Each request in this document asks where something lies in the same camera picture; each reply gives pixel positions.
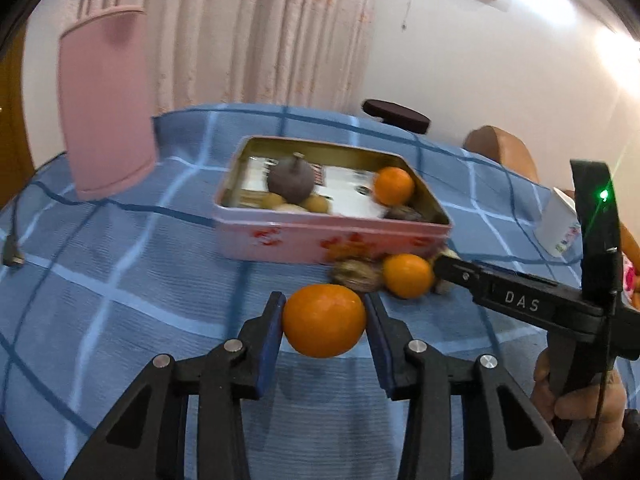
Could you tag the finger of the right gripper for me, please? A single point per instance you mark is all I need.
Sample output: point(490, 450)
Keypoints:
point(456, 271)

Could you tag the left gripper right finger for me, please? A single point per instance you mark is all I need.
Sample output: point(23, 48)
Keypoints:
point(503, 435)

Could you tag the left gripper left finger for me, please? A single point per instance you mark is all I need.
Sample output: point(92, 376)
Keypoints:
point(143, 436)

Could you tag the orange mandarin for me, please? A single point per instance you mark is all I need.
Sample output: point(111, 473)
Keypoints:
point(408, 276)
point(323, 320)
point(393, 186)

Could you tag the orange mandarin front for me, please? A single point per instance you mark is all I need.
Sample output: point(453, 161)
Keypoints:
point(323, 320)

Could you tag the small yellow-green fruit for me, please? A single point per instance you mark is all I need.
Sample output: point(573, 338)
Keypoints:
point(317, 204)

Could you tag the purple round mangosteen fruit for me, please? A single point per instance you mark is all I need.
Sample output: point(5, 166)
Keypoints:
point(292, 178)

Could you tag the small tan fruit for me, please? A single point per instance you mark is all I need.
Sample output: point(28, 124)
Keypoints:
point(272, 201)

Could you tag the person right hand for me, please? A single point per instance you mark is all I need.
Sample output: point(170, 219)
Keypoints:
point(582, 405)

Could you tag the pink patterned cloth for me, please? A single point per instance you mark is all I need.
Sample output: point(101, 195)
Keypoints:
point(630, 277)

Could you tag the brown walnut cookie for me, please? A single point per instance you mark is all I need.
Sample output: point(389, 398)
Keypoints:
point(357, 275)

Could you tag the white paper cup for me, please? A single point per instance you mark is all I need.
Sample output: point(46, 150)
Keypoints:
point(558, 225)

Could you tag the brown leather armchair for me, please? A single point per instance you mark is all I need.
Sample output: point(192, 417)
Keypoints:
point(503, 148)

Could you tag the white printed paper liner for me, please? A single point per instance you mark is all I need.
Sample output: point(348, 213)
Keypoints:
point(349, 190)

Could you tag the blue plaid tablecloth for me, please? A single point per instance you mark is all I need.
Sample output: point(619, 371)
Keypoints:
point(108, 285)

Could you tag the dark cushioned wicker stool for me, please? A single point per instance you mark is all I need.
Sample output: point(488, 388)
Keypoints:
point(396, 115)

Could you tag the pink metal tin box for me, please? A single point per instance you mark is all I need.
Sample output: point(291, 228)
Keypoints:
point(301, 237)

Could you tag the wooden door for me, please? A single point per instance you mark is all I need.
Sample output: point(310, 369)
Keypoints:
point(16, 165)

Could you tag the pink floral curtain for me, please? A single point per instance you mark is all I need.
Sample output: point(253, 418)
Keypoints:
point(308, 53)

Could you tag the pink cylindrical container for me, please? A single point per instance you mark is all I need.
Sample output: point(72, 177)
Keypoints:
point(104, 101)

